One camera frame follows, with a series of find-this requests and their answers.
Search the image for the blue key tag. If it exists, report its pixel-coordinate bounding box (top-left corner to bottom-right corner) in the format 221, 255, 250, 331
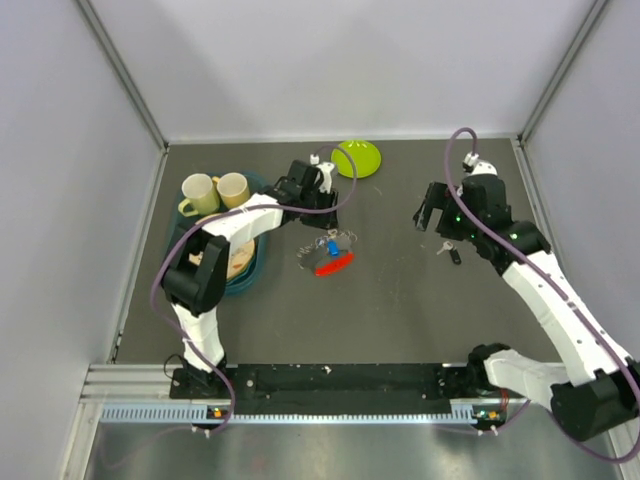
327, 240, 340, 257

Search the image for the black-headed silver key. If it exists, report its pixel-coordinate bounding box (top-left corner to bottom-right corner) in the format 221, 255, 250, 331
436, 241, 462, 266

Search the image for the red-handled metal key holder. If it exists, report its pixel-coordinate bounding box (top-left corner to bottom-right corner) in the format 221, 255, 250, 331
297, 229, 358, 277

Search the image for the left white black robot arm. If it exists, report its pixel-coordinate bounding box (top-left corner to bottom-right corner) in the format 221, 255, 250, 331
159, 155, 338, 397

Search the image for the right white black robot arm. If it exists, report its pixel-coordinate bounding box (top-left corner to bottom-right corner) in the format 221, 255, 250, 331
413, 174, 639, 442

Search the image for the lime green plate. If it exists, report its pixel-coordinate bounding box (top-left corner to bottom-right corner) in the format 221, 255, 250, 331
331, 140, 382, 179

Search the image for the mustard yellow mug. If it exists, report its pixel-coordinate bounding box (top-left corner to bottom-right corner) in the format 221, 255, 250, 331
212, 172, 250, 209

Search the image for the patterned wooden plate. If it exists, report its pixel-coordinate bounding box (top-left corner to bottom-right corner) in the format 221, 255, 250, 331
189, 214, 257, 283

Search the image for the pale green mug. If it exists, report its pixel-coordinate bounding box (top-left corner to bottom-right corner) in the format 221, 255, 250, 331
178, 173, 220, 217

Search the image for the teal plastic basin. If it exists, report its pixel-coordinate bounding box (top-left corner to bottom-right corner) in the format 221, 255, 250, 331
166, 191, 268, 296

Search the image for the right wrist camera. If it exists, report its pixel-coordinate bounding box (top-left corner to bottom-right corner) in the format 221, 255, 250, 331
462, 152, 498, 177

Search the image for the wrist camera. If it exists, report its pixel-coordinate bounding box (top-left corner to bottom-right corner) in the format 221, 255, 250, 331
462, 152, 498, 177
309, 154, 337, 194

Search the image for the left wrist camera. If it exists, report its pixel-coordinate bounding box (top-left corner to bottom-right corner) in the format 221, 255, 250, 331
309, 154, 337, 194

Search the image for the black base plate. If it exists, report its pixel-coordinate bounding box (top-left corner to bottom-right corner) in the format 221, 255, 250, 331
169, 363, 499, 411

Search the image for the grey slotted cable duct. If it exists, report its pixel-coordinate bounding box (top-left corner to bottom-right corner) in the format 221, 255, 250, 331
100, 403, 506, 425

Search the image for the aluminium frame rail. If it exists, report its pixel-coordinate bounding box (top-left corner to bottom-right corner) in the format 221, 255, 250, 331
79, 362, 627, 405

